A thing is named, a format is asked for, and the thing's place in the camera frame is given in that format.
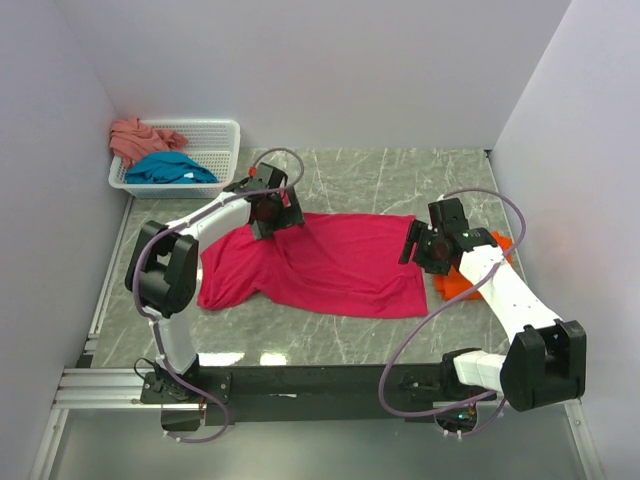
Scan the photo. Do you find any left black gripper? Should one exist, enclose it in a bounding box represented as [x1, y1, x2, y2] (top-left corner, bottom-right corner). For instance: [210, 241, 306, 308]
[251, 185, 304, 240]

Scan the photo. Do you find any magenta t-shirt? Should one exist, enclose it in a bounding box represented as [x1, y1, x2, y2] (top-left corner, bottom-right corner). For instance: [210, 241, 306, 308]
[197, 213, 428, 319]

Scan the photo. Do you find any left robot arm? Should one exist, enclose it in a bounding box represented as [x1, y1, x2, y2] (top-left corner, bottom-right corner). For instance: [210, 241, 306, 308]
[125, 163, 304, 402]

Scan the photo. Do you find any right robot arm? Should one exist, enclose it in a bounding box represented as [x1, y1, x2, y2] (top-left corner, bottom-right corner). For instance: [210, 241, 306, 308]
[400, 197, 587, 412]

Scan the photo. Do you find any folded orange t-shirt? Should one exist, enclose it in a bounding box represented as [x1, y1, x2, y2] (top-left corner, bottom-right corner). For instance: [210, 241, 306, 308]
[433, 231, 513, 301]

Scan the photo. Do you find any white plastic basket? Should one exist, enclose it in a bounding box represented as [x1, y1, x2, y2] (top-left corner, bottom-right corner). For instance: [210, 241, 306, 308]
[108, 119, 240, 199]

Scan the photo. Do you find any teal blue t-shirt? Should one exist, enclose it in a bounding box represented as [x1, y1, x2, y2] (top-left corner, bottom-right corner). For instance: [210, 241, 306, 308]
[125, 151, 219, 185]

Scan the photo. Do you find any salmon pink t-shirt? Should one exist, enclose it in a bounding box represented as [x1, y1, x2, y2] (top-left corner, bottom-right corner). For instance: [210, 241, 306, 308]
[109, 117, 189, 169]

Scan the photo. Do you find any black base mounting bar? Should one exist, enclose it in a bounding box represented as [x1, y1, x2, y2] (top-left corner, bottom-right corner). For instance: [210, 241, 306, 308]
[140, 364, 494, 432]

